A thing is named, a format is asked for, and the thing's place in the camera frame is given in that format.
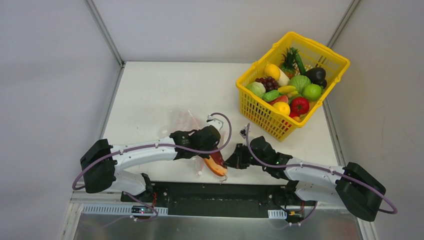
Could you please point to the yellow toy lemon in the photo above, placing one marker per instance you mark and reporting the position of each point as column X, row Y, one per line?
column 282, row 107
column 273, row 71

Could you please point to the toy steak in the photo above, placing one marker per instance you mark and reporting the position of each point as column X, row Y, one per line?
column 215, row 163

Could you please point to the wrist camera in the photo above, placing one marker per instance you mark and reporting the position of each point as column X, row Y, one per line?
column 214, row 122
column 245, row 131

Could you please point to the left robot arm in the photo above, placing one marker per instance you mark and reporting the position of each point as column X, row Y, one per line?
column 104, row 166

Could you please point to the clear zip top bag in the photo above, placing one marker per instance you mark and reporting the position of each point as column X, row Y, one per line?
column 183, row 120

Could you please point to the toy orange fruit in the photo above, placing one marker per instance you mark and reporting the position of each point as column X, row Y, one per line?
column 297, row 119

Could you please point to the toy banana bunch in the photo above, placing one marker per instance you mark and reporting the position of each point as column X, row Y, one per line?
column 288, row 90

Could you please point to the toy cucumber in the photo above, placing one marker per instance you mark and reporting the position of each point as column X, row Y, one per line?
column 298, row 60

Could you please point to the toy watermelon slice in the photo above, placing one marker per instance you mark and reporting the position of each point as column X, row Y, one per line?
column 282, row 98

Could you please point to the yellow plastic basket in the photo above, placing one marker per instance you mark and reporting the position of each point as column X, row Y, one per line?
column 313, row 54

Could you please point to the white toy radish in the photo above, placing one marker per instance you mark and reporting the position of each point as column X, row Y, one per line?
column 283, row 79

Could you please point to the red toy tomato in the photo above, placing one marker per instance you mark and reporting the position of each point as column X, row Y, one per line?
column 300, row 105

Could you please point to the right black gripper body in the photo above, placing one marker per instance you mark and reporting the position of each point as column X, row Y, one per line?
column 245, row 157

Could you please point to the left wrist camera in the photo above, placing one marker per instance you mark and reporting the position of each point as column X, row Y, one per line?
column 214, row 122

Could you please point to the toy purple grapes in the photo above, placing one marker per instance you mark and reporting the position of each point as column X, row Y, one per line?
column 268, row 82

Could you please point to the green toy apple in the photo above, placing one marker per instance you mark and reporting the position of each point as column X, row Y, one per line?
column 312, row 92

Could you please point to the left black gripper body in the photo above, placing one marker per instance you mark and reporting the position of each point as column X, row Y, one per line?
column 209, row 145

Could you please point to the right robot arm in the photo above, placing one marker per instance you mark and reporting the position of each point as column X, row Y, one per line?
column 349, row 186

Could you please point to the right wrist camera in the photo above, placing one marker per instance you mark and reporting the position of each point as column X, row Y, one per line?
column 245, row 131

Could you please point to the toy pineapple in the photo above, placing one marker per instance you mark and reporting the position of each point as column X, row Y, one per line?
column 288, row 63

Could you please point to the toy eggplant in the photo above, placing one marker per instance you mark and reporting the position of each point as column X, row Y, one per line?
column 317, row 76

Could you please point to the small green toy vegetable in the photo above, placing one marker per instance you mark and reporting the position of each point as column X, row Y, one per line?
column 271, row 95

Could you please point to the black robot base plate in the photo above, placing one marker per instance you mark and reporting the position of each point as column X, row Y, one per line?
column 220, row 200

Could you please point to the pale green toy cabbage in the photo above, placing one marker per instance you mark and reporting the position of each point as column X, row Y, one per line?
column 257, row 88

